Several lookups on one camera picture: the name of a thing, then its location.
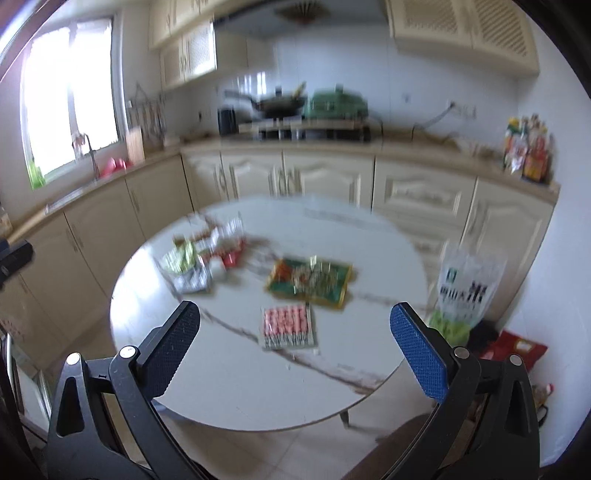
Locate black gas stove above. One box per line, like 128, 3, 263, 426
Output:
240, 124, 375, 143

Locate large lattice door cabinet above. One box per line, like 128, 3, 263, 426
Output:
385, 0, 541, 77

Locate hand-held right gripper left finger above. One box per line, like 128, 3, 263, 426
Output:
47, 301, 206, 480

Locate cluster of condiment bottles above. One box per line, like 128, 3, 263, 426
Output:
502, 113, 555, 183

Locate clear rice bag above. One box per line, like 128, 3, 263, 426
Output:
436, 249, 506, 344

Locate metal sink faucet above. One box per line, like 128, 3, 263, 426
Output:
71, 133, 100, 178

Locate green plastic bottle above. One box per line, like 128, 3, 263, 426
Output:
28, 159, 47, 189

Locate range hood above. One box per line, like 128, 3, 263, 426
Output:
213, 0, 389, 40

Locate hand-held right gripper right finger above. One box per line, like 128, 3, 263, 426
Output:
379, 302, 541, 480

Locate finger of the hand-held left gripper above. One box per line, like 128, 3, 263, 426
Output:
0, 241, 34, 283

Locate red plastic basin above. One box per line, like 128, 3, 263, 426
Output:
99, 157, 132, 176

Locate wall utensil rack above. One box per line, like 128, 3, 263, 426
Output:
127, 83, 169, 139

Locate red bag with handle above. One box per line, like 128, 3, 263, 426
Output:
480, 330, 549, 374

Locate patterned bag with black strap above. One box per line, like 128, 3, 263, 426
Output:
531, 383, 555, 423

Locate green gold foil pouch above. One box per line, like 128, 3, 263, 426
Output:
265, 256, 354, 309

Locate wooden cutting board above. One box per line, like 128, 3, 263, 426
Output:
126, 127, 146, 163

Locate black electric kettle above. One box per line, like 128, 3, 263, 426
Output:
217, 107, 238, 136

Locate red sausage packet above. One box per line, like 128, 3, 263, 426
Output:
260, 302, 320, 354

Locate cream base cabinets with counter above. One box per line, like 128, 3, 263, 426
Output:
0, 134, 561, 370

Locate green drink carton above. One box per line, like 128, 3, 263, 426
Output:
161, 240, 208, 278

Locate black wok with lid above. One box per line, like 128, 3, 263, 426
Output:
224, 83, 309, 118

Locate clear plastic bag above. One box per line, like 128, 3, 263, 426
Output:
159, 258, 215, 294

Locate cream upper wall cabinets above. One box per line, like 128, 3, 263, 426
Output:
148, 0, 218, 51

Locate green electric cooker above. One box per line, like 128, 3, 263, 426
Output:
305, 87, 370, 121

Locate round white marble table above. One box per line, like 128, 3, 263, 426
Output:
109, 194, 432, 432

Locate small lattice door cabinet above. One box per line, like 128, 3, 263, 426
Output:
159, 21, 218, 90

